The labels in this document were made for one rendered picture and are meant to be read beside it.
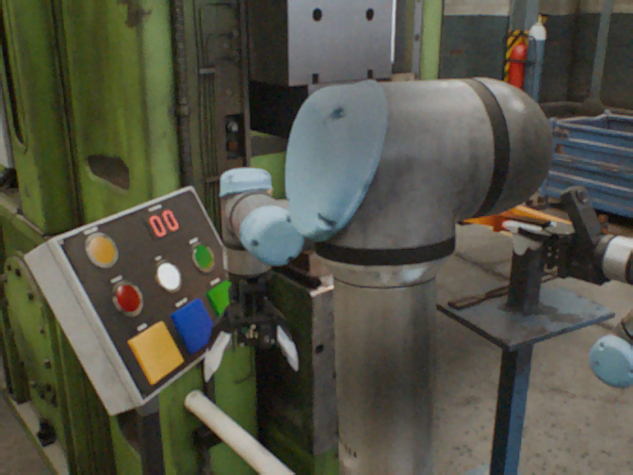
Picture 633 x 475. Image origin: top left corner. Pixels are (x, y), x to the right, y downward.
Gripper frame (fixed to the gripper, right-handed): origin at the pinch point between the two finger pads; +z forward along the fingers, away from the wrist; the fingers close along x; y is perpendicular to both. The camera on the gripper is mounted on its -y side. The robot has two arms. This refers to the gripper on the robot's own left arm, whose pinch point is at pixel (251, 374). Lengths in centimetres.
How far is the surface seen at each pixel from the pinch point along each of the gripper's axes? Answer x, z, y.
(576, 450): 126, 94, -76
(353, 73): 31, -44, -47
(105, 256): -21.6, -21.9, -3.1
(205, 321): -6.7, -7.1, -7.1
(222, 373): -2, 27, -47
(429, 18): 61, -55, -79
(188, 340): -9.9, -6.3, -2.5
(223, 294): -3.0, -9.0, -13.6
